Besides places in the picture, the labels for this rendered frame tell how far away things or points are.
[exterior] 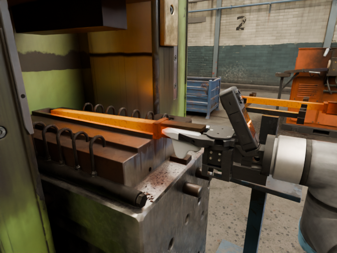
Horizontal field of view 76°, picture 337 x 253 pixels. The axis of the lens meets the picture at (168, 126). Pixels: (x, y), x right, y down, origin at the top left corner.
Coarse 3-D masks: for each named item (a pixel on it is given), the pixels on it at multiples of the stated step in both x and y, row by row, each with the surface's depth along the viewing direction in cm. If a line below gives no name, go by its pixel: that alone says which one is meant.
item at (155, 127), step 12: (60, 108) 63; (96, 120) 54; (108, 120) 52; (120, 120) 50; (132, 120) 49; (144, 120) 49; (156, 120) 48; (168, 120) 47; (156, 132) 45; (204, 132) 42
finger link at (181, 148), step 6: (162, 132) 45; (168, 132) 43; (174, 132) 42; (180, 132) 41; (186, 132) 41; (192, 132) 41; (198, 132) 41; (174, 138) 42; (174, 144) 43; (180, 144) 43; (186, 144) 42; (192, 144) 41; (180, 150) 43; (186, 150) 42; (192, 150) 42; (198, 150) 41; (180, 156) 44
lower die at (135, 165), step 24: (48, 120) 58; (72, 120) 56; (48, 144) 47; (96, 144) 45; (120, 144) 43; (144, 144) 43; (168, 144) 53; (96, 168) 41; (120, 168) 38; (144, 168) 44
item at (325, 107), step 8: (248, 96) 90; (272, 104) 84; (280, 104) 83; (288, 104) 81; (296, 104) 80; (312, 104) 77; (320, 104) 76; (328, 104) 76; (336, 104) 74; (328, 112) 76; (336, 112) 75
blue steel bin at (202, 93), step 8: (192, 80) 483; (200, 80) 475; (208, 80) 469; (216, 80) 426; (192, 88) 413; (200, 88) 407; (208, 88) 401; (216, 88) 447; (192, 96) 417; (200, 96) 410; (208, 96) 403; (216, 96) 448; (192, 104) 424; (200, 104) 415; (208, 104) 407; (216, 104) 455; (208, 112) 412
